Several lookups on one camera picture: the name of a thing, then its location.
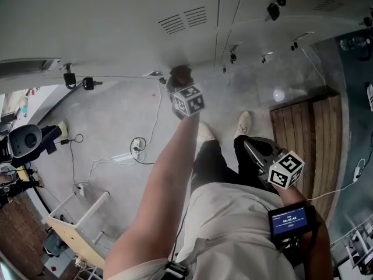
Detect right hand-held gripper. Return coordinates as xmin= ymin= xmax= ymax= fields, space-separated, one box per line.
xmin=244 ymin=137 xmax=305 ymax=190

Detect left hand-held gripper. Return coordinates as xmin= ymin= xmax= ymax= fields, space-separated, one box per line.
xmin=167 ymin=76 xmax=206 ymax=119

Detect brown wiping cloth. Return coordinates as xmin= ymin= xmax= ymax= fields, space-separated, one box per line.
xmin=170 ymin=65 xmax=193 ymax=86

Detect grey metal cabinet door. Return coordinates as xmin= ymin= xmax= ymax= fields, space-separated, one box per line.
xmin=0 ymin=0 xmax=219 ymax=80

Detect person's left forearm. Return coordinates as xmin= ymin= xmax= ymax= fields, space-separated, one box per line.
xmin=132 ymin=114 xmax=202 ymax=224

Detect person's right forearm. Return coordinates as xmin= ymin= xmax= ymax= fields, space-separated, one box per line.
xmin=278 ymin=184 xmax=335 ymax=280

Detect person's white shoe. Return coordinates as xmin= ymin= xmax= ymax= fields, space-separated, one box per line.
xmin=234 ymin=111 xmax=253 ymax=137
xmin=198 ymin=121 xmax=219 ymax=142

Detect person's black trousers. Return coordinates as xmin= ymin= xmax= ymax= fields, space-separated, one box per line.
xmin=191 ymin=134 xmax=281 ymax=195

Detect wooden slatted pallet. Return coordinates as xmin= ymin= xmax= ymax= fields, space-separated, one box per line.
xmin=269 ymin=94 xmax=344 ymax=225

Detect black wrist-mounted screen device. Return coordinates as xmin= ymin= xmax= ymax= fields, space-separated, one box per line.
xmin=268 ymin=201 xmax=318 ymax=267

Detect person's white shirt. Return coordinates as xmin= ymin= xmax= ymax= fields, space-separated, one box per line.
xmin=103 ymin=181 xmax=295 ymax=280

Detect grey metal locker unit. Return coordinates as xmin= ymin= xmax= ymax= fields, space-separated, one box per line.
xmin=0 ymin=0 xmax=373 ymax=83

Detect white window ledge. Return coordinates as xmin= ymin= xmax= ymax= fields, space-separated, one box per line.
xmin=0 ymin=83 xmax=79 ymax=128

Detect clear plastic water bottle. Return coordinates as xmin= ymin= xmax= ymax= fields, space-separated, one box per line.
xmin=340 ymin=36 xmax=372 ymax=51

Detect grey shell backpack device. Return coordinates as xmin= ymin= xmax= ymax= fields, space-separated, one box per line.
xmin=8 ymin=124 xmax=43 ymax=159

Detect wooden table with white legs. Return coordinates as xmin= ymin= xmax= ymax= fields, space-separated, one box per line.
xmin=45 ymin=191 xmax=111 ymax=271

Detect long white cable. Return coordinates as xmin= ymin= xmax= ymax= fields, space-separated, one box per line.
xmin=142 ymin=80 xmax=163 ymax=149

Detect white power strip with cables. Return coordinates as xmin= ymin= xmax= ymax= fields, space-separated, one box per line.
xmin=129 ymin=136 xmax=156 ymax=166

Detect white charger with cable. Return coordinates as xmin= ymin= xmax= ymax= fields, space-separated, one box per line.
xmin=305 ymin=157 xmax=367 ymax=201

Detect thin white cable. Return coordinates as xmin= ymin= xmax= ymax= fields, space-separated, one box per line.
xmin=300 ymin=47 xmax=328 ymax=88

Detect thin black cable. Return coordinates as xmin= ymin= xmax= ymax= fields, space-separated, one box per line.
xmin=68 ymin=132 xmax=85 ymax=188

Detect white metal frame furniture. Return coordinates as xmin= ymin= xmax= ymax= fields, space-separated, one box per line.
xmin=331 ymin=214 xmax=373 ymax=277

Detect black strap buckle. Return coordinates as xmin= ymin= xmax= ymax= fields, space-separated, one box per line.
xmin=164 ymin=260 xmax=188 ymax=280

